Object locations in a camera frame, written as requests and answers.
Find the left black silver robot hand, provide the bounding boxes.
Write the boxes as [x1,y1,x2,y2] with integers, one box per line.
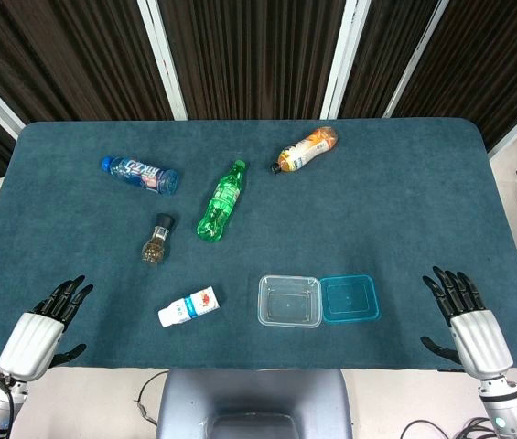
[0,274,95,383]

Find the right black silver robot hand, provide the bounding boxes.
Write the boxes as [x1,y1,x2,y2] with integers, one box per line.
[419,265,514,380]

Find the teal container lid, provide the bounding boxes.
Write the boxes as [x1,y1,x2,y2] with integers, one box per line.
[319,273,382,325]

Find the clear plastic container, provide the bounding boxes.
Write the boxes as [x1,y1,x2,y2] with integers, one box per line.
[257,274,323,329]

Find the glass pepper grinder black cap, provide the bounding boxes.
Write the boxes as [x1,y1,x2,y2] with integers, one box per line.
[141,212,173,265]

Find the white milk bottle blue label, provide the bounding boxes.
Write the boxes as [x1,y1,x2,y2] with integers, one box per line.
[157,285,221,328]

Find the teal table cloth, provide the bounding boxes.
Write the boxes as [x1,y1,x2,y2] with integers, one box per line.
[0,118,517,370]

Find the blue plastic drink bottle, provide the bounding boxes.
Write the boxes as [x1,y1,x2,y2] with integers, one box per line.
[101,155,180,197]

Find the grey robot torso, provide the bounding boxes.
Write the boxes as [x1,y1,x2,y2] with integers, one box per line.
[155,368,354,439]

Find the green plastic soda bottle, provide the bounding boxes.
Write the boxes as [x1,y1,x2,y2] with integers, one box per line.
[196,159,250,244]

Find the orange juice bottle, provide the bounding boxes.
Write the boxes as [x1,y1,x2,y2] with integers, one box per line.
[270,126,339,176]

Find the black cable bundle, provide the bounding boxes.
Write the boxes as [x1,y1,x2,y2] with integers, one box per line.
[452,413,497,439]

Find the thin black cable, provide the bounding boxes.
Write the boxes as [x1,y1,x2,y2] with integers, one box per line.
[399,420,451,439]
[135,369,170,425]

